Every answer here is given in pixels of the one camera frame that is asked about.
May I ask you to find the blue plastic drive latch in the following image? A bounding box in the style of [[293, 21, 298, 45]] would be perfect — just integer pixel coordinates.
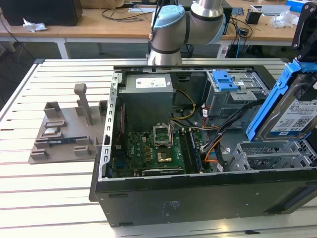
[[212, 71, 239, 92]]

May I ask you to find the clear crumpled plastic bag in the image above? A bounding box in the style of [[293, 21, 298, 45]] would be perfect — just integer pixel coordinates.
[[269, 10, 299, 28]]

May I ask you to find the black looped desk cable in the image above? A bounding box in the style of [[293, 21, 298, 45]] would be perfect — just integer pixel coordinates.
[[101, 7, 154, 23]]

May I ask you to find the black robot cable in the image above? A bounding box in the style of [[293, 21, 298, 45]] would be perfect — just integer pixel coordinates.
[[148, 0, 180, 54]]

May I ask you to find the brown parts rack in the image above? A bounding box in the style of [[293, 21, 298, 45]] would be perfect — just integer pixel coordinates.
[[27, 83, 109, 166]]

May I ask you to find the grey flat tray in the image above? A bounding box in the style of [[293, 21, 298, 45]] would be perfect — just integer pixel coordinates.
[[249, 4, 291, 17]]

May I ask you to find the CPU socket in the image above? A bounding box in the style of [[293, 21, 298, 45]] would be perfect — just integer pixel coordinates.
[[156, 146, 174, 164]]

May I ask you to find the yellow and black wire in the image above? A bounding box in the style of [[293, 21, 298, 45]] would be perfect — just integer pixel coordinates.
[[172, 89, 197, 122]]

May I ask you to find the black cable bundle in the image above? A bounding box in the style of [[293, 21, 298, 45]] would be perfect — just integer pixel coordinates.
[[203, 99, 265, 172]]

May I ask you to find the grey metal disk bay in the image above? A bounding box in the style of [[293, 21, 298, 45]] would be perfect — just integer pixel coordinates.
[[227, 140, 317, 172]]

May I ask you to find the hard disk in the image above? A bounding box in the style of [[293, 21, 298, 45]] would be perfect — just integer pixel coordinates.
[[246, 59, 317, 144]]

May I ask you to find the grey power supply unit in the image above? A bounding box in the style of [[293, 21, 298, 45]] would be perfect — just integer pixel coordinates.
[[118, 73, 174, 131]]

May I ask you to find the green motherboard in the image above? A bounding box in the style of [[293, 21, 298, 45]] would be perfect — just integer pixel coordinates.
[[111, 128, 213, 178]]

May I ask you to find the black RAM slot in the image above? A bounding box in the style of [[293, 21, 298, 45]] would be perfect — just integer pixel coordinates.
[[179, 132, 193, 174]]

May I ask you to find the crumpled white paper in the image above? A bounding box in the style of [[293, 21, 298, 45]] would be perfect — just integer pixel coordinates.
[[23, 17, 48, 33]]

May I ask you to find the wooden desk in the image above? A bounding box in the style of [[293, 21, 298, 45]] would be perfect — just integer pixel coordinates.
[[0, 7, 302, 60]]

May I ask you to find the dark RAM stick with label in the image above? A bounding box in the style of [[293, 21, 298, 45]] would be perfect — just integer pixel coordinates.
[[48, 138, 75, 145]]

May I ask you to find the orange wire bundle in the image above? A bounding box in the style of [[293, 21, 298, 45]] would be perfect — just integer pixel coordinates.
[[204, 138, 223, 164]]

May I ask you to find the black graphics card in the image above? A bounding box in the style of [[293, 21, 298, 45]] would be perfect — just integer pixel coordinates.
[[141, 168, 184, 177]]

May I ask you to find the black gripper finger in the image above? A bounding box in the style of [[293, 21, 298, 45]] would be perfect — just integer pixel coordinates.
[[291, 1, 317, 74]]

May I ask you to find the black open PC case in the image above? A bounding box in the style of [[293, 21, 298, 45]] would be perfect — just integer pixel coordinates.
[[88, 58, 317, 228]]

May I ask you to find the black waste bin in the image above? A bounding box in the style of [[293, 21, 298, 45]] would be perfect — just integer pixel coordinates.
[[180, 43, 195, 59]]

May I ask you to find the grey drive cage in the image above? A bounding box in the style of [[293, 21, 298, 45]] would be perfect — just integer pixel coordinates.
[[204, 70, 270, 119]]

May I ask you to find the blue RAM stick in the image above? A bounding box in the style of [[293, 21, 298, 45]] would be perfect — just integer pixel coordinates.
[[189, 130, 204, 174]]

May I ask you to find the large black box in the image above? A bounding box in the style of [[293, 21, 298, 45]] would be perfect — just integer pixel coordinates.
[[0, 0, 83, 27]]

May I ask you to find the metal socket cover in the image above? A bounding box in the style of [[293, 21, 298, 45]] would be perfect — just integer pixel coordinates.
[[153, 123, 173, 148]]

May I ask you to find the blue cardboard box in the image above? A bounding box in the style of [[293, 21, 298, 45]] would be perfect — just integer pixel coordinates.
[[285, 0, 305, 13]]

